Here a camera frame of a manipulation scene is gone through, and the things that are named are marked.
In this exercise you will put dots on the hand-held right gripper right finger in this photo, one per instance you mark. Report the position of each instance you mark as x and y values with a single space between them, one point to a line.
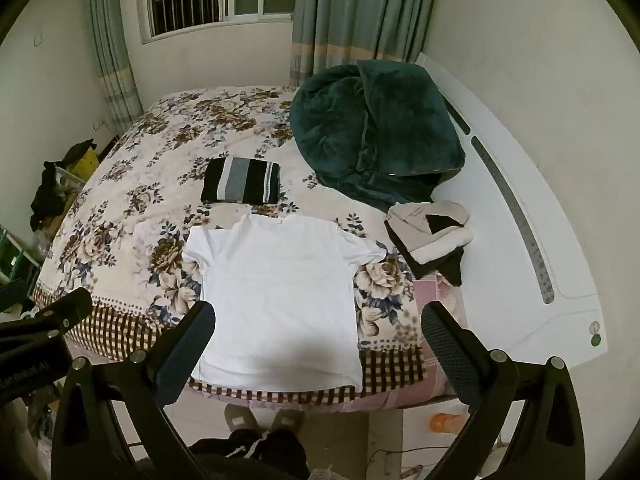
452 355

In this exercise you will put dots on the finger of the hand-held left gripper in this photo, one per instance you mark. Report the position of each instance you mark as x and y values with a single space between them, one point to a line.
60 312

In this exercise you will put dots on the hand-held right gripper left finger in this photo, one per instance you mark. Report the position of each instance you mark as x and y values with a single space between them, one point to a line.
184 355

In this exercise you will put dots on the white t-shirt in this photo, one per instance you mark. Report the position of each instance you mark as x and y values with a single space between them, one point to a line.
280 300

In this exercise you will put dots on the orange floor object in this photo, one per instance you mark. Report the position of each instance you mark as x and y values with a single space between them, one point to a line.
447 422

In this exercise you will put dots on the green crate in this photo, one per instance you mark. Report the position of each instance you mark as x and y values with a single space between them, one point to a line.
15 260

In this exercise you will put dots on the grey slipper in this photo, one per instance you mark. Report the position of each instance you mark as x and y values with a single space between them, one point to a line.
241 417
287 420

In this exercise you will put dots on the floral bedsheet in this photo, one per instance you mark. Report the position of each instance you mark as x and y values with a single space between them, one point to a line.
125 230

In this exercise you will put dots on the beige and black folded garment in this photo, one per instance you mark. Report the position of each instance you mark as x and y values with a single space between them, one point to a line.
432 240

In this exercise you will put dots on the black cloth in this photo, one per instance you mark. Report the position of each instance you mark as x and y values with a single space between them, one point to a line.
50 195

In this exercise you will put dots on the white bed headboard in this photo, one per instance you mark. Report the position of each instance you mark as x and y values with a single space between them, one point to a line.
515 220

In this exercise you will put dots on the yellow box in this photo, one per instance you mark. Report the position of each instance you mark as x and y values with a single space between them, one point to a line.
84 164

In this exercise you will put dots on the black grey striped folded garment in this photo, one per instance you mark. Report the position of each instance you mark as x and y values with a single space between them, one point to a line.
242 181

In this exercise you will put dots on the dark green plush blanket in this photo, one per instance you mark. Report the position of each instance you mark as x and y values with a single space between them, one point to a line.
380 130

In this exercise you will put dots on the grey-green curtain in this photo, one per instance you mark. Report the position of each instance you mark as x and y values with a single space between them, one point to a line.
360 10
112 45

